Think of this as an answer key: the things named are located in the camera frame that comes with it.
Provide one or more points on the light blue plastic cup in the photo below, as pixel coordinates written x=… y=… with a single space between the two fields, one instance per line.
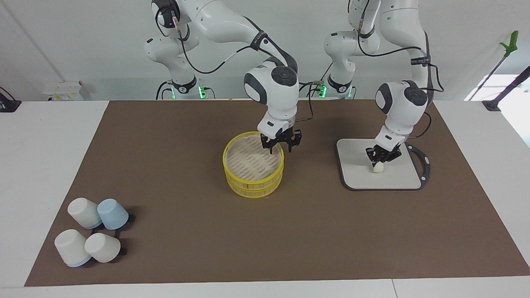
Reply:
x=112 y=214

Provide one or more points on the white box with yellow label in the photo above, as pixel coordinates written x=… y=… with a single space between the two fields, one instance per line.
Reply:
x=66 y=89

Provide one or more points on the yellow rimmed bamboo steamer base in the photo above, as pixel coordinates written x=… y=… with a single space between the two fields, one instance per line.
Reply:
x=253 y=194

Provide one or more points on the black slanted stand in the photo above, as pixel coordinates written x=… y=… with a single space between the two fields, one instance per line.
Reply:
x=492 y=104

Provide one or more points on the green tipped thin pole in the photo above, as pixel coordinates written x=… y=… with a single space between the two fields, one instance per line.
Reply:
x=511 y=43

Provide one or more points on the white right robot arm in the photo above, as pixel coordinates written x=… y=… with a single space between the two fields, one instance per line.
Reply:
x=281 y=99

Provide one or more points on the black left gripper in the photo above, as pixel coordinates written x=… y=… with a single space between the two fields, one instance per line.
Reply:
x=387 y=148

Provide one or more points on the brown table mat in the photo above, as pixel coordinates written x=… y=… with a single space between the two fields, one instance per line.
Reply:
x=290 y=240

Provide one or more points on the white plastic cup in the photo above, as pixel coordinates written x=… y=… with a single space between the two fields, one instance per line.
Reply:
x=101 y=247
x=71 y=247
x=83 y=211

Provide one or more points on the black cup rack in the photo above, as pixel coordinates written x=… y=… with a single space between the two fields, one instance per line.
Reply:
x=131 y=217

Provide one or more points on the cream white steamed bun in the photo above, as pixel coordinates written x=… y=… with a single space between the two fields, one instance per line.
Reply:
x=378 y=168

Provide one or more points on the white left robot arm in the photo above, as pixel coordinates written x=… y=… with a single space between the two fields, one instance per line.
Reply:
x=403 y=111

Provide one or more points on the yellow rimmed bamboo steamer tier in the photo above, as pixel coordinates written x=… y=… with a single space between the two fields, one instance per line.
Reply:
x=253 y=182

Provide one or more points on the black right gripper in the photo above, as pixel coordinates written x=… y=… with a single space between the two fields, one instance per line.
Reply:
x=281 y=136

